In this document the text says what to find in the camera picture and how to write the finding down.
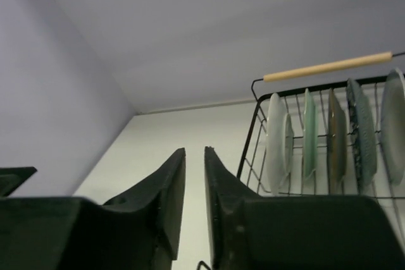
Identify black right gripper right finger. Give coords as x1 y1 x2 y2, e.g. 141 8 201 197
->
204 147 404 269

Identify red blue floral plate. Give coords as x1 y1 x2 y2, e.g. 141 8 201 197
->
266 93 294 196

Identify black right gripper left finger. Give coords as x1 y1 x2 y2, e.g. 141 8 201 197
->
1 148 185 269

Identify black wire dish rack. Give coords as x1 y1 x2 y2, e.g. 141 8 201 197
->
236 51 405 236

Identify light green flower plate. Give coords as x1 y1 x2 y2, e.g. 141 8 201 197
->
302 88 318 180

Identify blue white floral plate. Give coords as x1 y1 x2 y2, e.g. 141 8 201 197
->
346 78 377 193

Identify grey brown deer plate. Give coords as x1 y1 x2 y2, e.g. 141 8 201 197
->
327 89 347 194

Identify pale blue white plate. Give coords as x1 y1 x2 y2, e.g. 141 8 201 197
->
380 68 404 185

